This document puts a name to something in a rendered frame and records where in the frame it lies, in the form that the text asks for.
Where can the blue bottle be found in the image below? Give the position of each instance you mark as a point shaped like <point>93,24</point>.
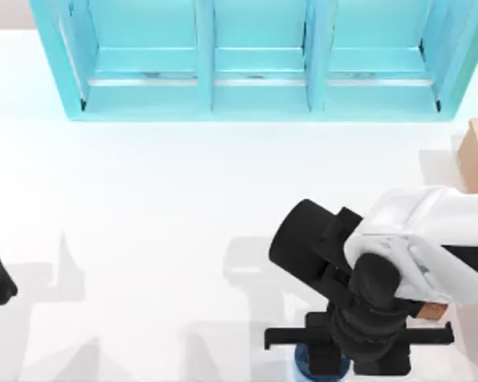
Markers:
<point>302,358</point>

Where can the small brown block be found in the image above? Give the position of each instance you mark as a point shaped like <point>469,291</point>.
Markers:
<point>432,311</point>

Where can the salmon-coloured shallow box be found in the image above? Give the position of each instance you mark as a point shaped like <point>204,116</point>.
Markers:
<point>475,159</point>

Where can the light blue rack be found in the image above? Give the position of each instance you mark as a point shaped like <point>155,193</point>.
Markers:
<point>259,24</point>

